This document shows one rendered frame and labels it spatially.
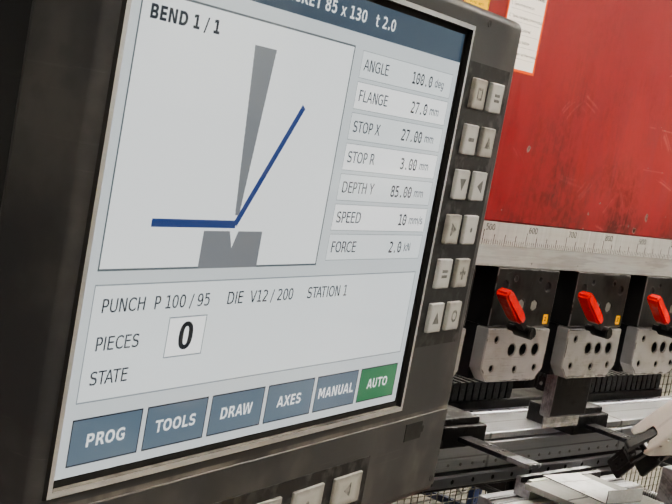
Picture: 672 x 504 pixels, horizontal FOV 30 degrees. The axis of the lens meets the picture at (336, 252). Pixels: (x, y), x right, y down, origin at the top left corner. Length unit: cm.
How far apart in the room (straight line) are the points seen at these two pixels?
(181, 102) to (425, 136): 26
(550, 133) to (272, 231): 113
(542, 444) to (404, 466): 157
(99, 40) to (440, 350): 44
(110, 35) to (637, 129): 148
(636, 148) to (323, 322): 127
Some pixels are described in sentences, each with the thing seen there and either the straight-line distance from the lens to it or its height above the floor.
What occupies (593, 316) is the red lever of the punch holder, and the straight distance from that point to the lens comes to 190.
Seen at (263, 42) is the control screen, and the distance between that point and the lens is 65.
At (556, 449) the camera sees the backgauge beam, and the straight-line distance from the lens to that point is 253.
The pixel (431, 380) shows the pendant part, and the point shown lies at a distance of 92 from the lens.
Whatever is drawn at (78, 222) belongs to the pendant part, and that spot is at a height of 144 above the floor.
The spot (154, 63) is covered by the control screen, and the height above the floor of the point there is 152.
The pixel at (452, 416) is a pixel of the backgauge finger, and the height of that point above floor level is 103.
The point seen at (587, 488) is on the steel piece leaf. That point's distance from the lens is 204.
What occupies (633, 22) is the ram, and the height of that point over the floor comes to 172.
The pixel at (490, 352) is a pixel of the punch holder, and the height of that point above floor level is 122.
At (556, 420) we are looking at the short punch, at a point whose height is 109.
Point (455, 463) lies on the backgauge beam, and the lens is 227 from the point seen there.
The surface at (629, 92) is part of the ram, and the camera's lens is 194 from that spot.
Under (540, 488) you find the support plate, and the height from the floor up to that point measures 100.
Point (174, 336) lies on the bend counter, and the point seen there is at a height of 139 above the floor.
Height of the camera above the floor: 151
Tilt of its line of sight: 6 degrees down
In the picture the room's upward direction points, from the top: 10 degrees clockwise
